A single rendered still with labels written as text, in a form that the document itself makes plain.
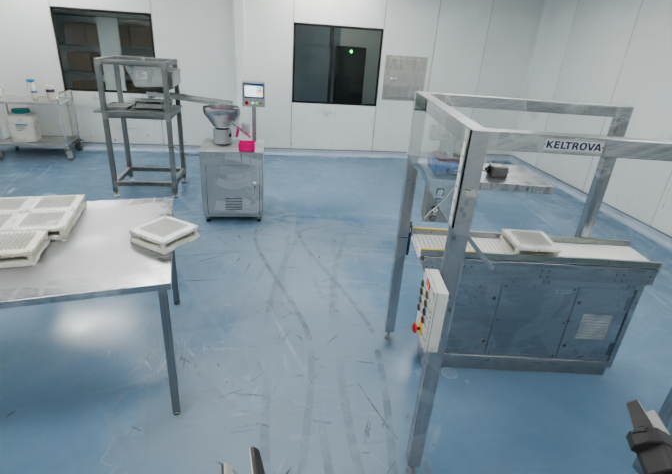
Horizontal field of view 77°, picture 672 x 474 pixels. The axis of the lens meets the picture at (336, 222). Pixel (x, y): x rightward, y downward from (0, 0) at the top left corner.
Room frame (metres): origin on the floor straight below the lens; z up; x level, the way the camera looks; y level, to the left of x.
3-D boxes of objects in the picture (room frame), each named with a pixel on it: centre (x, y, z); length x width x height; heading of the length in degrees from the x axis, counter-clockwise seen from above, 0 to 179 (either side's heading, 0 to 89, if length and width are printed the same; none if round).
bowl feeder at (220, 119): (4.38, 1.18, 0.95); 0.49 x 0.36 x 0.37; 100
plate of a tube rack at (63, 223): (2.00, 1.53, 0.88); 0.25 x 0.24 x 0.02; 19
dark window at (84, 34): (6.53, 3.48, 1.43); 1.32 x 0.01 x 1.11; 100
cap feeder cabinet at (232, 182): (4.33, 1.12, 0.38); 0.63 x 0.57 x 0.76; 100
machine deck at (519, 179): (2.21, -0.76, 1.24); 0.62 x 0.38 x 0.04; 92
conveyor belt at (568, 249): (2.21, -1.14, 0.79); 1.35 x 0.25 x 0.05; 92
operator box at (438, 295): (1.33, -0.38, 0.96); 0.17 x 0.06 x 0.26; 2
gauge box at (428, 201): (2.07, -0.56, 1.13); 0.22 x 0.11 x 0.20; 92
